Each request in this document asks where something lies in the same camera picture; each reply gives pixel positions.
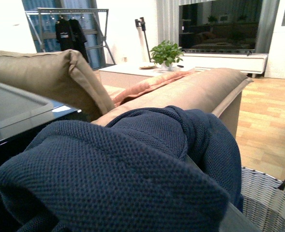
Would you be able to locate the cordless stick vacuum cleaner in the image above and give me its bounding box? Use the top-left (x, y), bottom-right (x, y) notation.
top-left (135, 16), bottom-right (152, 63)

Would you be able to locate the black hanging shirt left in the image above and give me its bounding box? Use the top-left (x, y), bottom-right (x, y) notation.
top-left (55, 18), bottom-right (74, 51)

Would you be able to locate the plate on coffee table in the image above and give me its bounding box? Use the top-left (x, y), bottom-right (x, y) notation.
top-left (139, 66), bottom-right (157, 70)

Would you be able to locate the white cabinet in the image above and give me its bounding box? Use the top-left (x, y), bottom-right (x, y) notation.
top-left (264, 0), bottom-right (285, 79)

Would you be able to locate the large flat screen television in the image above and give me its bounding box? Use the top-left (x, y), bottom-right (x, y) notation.
top-left (179, 0), bottom-right (262, 54)

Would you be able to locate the brown fabric sofa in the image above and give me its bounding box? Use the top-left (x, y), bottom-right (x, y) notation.
top-left (0, 49), bottom-right (251, 135)

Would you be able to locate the grey curtain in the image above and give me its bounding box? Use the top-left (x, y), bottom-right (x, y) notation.
top-left (156, 0), bottom-right (179, 44)

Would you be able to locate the potted green plant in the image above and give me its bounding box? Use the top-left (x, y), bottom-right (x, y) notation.
top-left (150, 40), bottom-right (184, 71)

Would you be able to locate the black hanging shirt right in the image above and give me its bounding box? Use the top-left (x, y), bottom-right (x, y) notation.
top-left (69, 19), bottom-right (89, 62)

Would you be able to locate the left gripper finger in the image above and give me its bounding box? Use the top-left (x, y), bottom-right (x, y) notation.
top-left (185, 154), bottom-right (259, 232)

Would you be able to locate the grey metal clothes rack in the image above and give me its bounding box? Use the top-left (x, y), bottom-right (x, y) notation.
top-left (25, 7), bottom-right (115, 70)

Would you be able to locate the navy blue knit garment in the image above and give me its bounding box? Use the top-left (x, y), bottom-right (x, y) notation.
top-left (0, 106), bottom-right (243, 232)

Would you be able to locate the white coffee table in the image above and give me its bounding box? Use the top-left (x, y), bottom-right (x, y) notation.
top-left (99, 62), bottom-right (210, 88)

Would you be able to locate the black hanging shirt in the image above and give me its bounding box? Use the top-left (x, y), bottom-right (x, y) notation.
top-left (55, 18), bottom-right (74, 51)
top-left (69, 19), bottom-right (89, 62)

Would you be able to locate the white tv stand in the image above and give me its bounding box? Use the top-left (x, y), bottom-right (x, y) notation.
top-left (180, 53), bottom-right (268, 78)

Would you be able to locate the white woven laundry basket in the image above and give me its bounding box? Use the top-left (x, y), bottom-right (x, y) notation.
top-left (241, 167), bottom-right (285, 232)

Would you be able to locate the orange throw blanket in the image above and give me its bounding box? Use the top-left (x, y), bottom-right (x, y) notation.
top-left (113, 71), bottom-right (194, 107)

